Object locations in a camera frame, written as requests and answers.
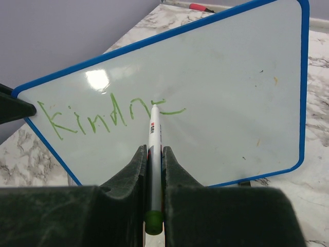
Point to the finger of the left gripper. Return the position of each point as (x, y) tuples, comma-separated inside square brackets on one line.
[(11, 108)]

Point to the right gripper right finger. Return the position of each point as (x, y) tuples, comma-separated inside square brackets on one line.
[(196, 215)]

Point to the red pen at back rail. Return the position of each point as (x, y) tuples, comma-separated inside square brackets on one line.
[(199, 7)]

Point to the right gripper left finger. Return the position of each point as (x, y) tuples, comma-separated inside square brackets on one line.
[(107, 215)]

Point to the white marker pen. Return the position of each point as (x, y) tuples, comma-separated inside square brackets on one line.
[(153, 207)]

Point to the blue framed whiteboard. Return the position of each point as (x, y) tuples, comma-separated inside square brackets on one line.
[(232, 99)]

